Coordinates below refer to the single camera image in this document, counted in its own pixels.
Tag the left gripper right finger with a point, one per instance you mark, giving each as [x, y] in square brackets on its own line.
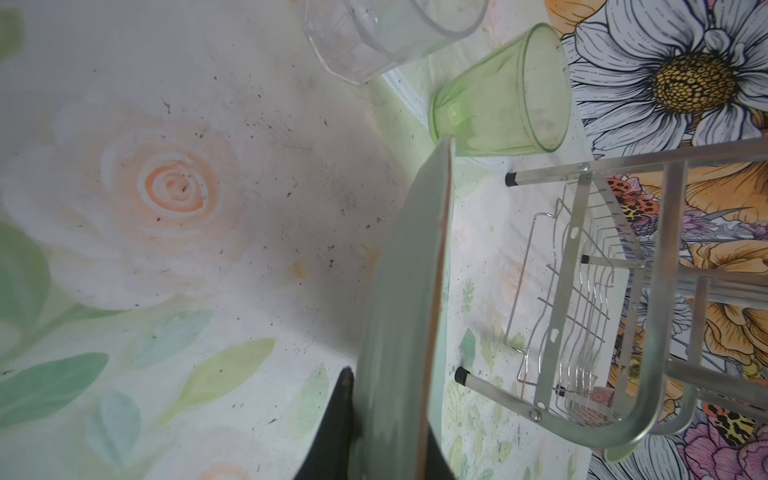
[436, 467]

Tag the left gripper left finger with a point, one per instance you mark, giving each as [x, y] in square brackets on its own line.
[328, 456]

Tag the pale green plate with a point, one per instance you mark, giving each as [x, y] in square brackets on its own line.
[398, 393]

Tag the steel two-tier dish rack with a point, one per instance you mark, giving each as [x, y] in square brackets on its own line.
[616, 351]

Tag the green glass tumbler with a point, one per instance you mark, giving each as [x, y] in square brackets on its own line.
[515, 101]

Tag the clear faceted glass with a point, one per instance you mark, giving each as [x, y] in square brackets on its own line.
[358, 40]

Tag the light green ceramic bowl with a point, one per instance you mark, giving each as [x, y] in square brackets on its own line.
[617, 453]

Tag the translucent pale green lid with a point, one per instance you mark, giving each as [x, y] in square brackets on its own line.
[399, 115]

